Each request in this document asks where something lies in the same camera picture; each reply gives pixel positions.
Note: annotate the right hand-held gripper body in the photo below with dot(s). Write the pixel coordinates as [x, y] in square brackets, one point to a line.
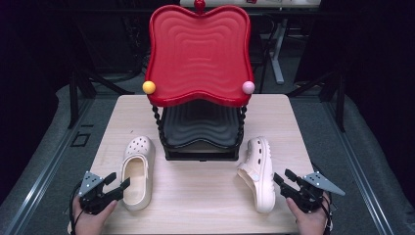
[310, 196]

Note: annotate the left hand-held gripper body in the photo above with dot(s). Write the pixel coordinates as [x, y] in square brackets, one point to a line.
[93, 196]

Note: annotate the cream clog shoe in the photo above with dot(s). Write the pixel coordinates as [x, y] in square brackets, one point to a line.
[259, 169]
[138, 182]

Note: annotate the red and black shoe rack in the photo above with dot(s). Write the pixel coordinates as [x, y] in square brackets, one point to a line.
[199, 55]

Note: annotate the person's right hand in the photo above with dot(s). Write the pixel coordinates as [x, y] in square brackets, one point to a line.
[311, 223]

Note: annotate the person's left hand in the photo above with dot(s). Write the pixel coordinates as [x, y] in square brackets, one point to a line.
[89, 223]

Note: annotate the black metal stand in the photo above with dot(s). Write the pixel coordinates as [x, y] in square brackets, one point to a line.
[340, 104]
[74, 98]

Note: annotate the metal floor rail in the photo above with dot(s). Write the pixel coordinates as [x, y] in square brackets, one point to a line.
[39, 182]
[362, 176]

